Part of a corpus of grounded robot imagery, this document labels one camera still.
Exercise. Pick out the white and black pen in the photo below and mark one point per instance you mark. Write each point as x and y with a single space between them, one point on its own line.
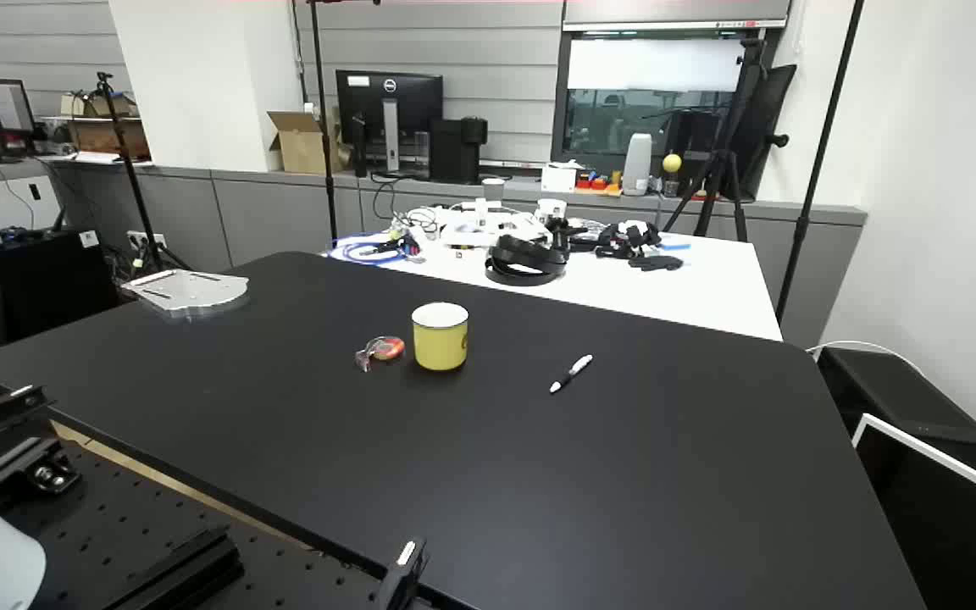
570 375

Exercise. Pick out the dark glass window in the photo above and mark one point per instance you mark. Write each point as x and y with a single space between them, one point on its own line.
612 125

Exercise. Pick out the small open cardboard box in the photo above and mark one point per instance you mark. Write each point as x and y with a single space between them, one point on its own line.
301 144

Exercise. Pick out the black round headset case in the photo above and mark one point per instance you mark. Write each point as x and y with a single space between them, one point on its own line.
526 258

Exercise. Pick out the silver metal mounting plate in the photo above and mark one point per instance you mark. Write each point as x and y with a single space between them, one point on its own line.
186 293

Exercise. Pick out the black metal mount bracket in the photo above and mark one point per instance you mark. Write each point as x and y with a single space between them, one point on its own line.
2 442

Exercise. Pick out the grey wall counter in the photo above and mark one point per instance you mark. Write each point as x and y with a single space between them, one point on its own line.
261 216

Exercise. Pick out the black perforated breadboard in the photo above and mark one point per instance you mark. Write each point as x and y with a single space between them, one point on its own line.
116 519

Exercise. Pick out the small white box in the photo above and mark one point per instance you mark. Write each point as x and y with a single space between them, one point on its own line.
562 178

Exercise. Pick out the yellow mug with bear print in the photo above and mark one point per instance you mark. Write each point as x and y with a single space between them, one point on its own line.
439 340

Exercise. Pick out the white table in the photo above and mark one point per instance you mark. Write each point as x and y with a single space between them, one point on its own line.
703 288

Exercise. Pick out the black light stand pole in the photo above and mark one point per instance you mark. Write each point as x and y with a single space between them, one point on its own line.
821 156
325 125

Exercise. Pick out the white electronics clutter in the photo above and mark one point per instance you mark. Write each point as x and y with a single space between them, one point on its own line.
465 226

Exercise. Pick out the small orange tape roll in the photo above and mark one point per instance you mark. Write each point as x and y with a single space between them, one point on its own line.
381 350

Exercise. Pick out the yellow ball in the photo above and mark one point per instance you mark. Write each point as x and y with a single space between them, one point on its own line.
673 164

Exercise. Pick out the white cylindrical canister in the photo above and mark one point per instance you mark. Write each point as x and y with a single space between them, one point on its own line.
639 160

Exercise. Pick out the small red objects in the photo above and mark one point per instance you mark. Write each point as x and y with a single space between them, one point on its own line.
593 180

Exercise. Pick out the black handheld controllers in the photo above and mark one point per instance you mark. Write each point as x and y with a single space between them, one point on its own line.
634 243

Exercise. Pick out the black slim tripod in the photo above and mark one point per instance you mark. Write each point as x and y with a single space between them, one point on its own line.
128 170

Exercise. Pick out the black box stool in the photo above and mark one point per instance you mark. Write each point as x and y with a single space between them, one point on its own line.
905 407

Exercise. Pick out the black camera tripod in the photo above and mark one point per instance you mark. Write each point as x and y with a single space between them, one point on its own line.
726 155

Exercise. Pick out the black camera clamp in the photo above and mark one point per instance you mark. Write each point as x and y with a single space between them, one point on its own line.
404 576

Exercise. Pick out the black computer monitor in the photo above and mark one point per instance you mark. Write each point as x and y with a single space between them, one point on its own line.
387 104

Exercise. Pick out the brown wooden crate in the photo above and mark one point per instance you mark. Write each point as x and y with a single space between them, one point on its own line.
110 137

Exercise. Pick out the black low cabinet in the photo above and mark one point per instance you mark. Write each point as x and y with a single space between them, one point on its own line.
35 288

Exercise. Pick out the white framed black screen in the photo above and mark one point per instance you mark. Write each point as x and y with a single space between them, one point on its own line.
941 519

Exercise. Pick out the black desktop computer case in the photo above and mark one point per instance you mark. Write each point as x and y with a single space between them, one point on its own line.
455 151

